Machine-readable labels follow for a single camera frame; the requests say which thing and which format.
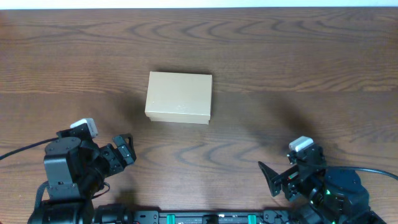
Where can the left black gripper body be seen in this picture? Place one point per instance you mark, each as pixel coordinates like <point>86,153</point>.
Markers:
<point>112,156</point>

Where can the cardboard box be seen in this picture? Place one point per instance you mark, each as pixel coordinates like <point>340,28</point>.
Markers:
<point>179,97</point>

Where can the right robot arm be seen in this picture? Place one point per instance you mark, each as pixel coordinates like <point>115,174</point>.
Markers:
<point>334,195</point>

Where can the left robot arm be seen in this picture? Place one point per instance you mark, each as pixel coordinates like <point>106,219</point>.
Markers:
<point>76,170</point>

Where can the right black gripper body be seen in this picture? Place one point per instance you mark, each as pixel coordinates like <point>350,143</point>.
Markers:
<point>313,183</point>

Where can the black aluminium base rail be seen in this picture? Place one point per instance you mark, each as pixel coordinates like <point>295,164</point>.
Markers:
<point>155,217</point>

